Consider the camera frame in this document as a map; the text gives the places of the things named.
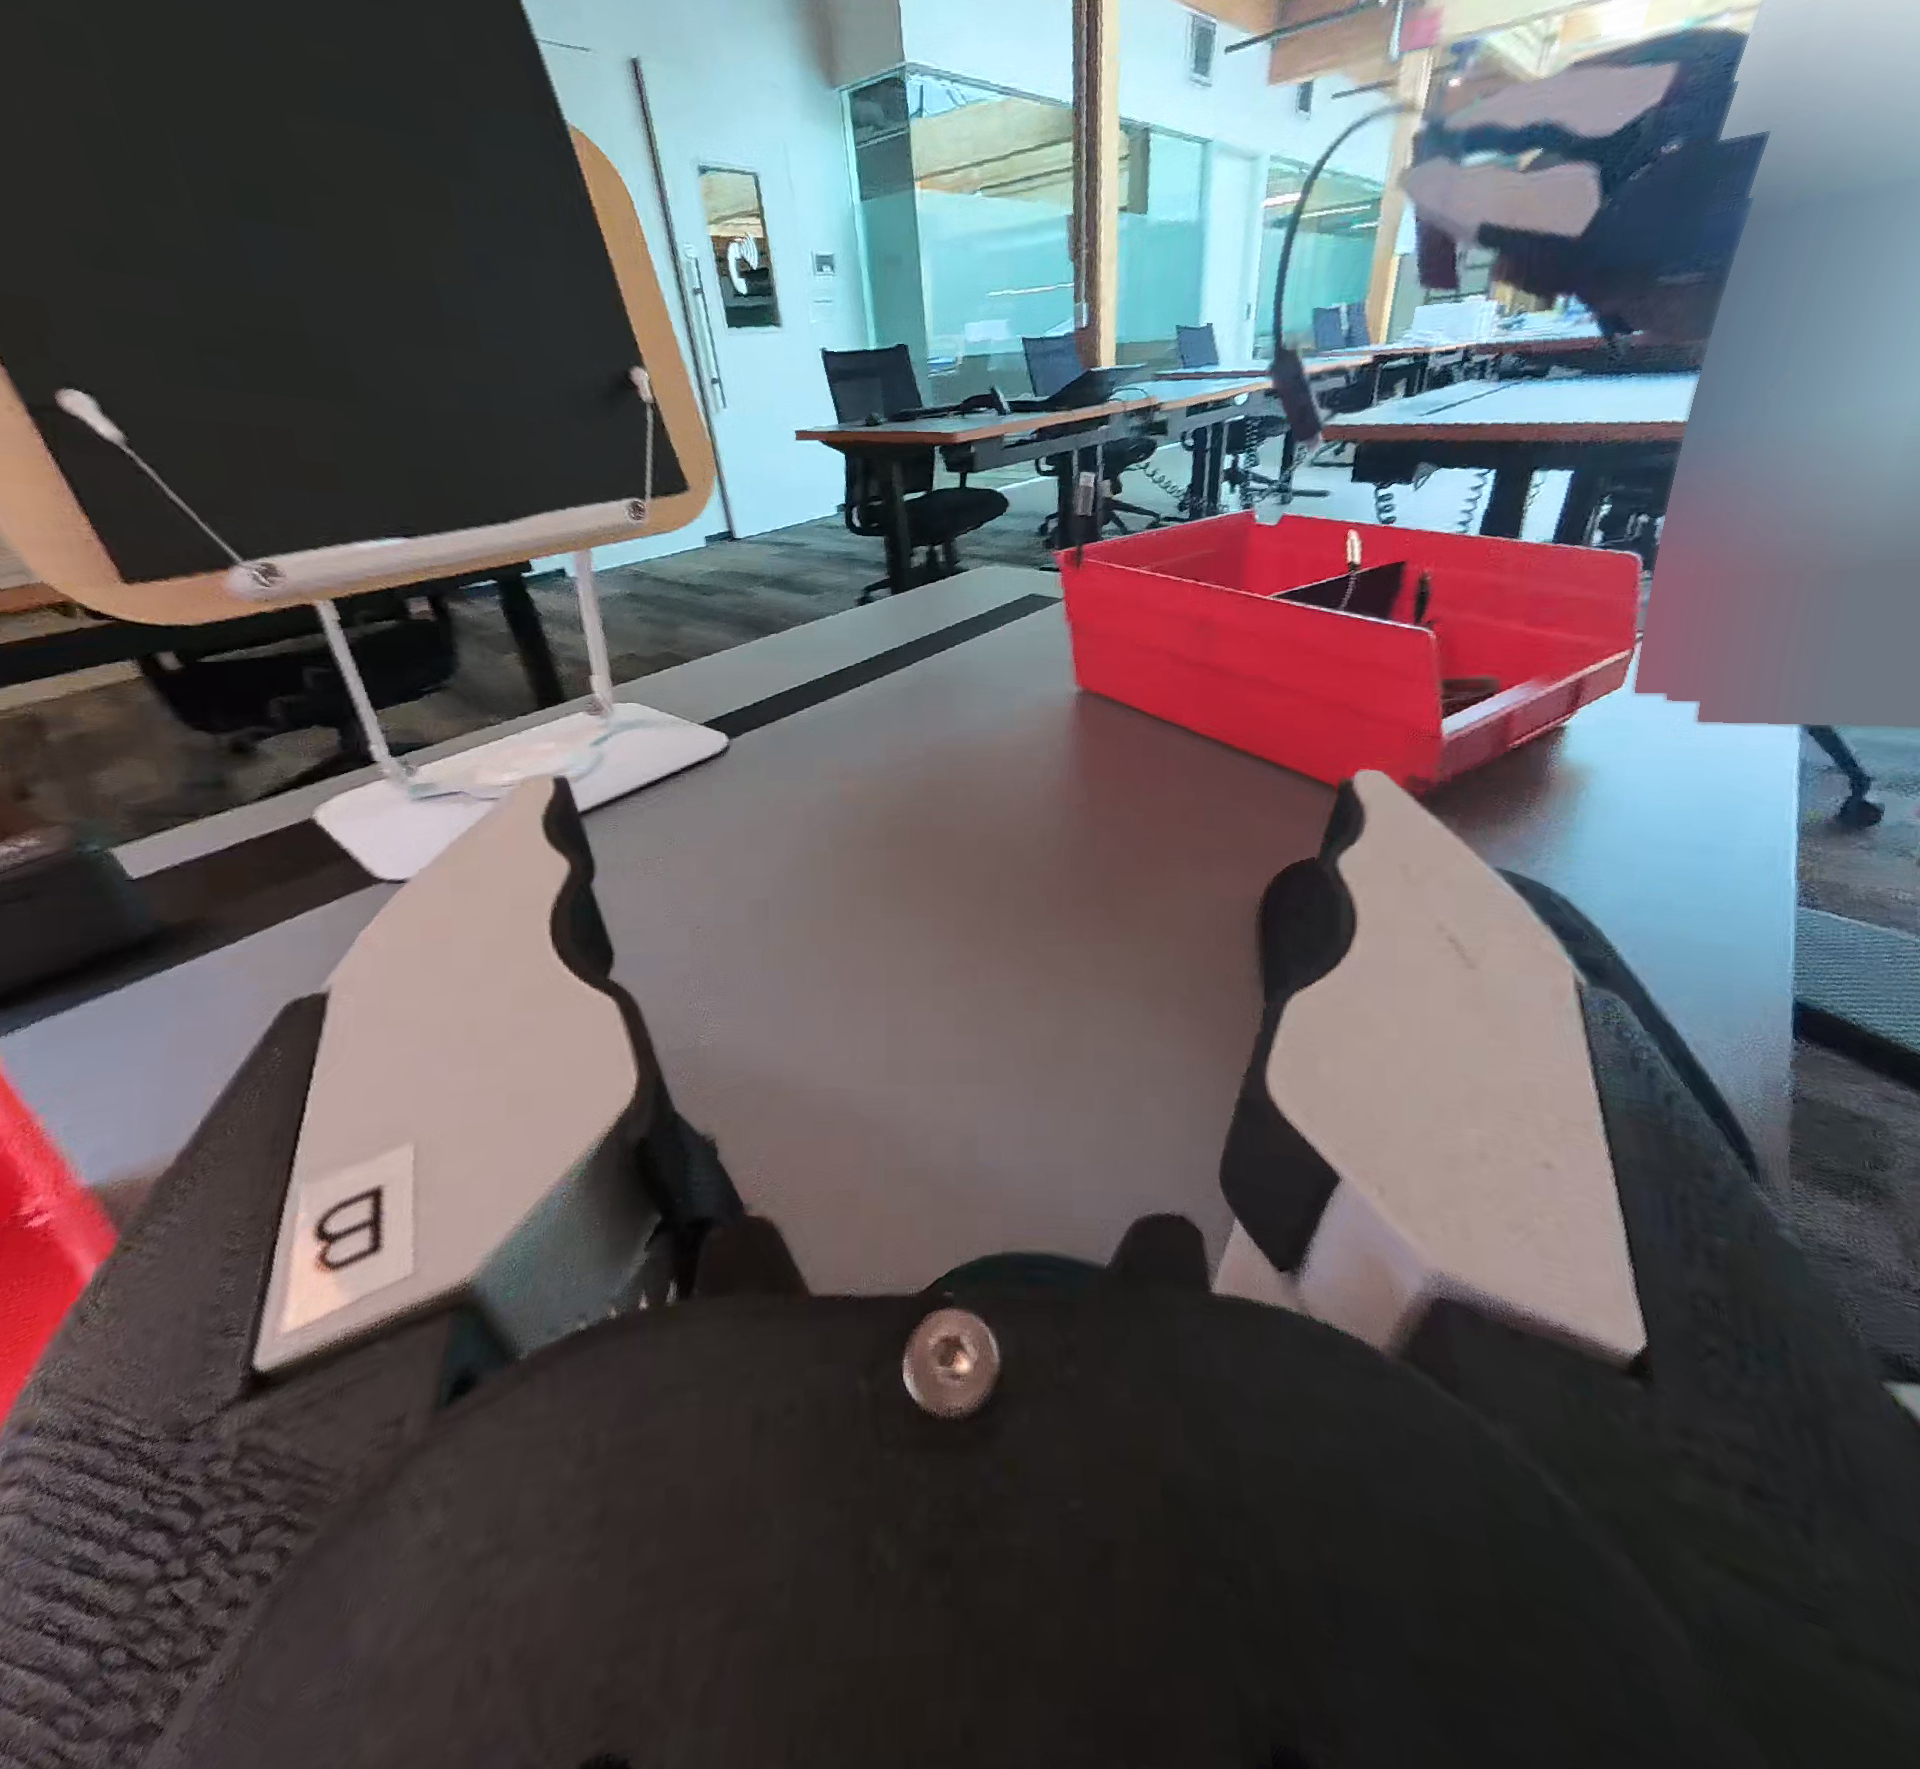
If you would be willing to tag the black board with wooden rim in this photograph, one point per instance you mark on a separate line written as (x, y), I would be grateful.
(301, 224)

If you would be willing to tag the black office chair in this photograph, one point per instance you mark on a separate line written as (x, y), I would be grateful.
(1198, 346)
(301, 667)
(1849, 779)
(1073, 374)
(885, 404)

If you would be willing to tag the white board stand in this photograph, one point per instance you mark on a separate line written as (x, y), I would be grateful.
(662, 748)

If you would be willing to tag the black case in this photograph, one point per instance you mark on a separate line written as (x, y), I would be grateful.
(68, 913)

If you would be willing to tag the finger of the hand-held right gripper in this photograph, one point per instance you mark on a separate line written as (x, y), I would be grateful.
(1500, 198)
(1560, 101)

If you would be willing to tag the long wooden office desk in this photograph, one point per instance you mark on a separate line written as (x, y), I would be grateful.
(975, 426)

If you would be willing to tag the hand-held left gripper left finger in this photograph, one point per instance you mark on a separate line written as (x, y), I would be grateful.
(466, 1050)

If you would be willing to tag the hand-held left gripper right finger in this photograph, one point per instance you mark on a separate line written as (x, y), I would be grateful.
(1470, 1078)

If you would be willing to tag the white door with window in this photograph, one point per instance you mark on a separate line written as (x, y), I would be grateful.
(743, 418)

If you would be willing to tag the red plastic bin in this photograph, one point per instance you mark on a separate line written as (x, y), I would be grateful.
(46, 1244)
(1245, 660)

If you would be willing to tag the black laptop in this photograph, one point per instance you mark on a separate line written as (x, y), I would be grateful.
(1104, 385)

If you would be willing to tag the wooden support post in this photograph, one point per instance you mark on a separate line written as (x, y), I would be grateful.
(1095, 149)

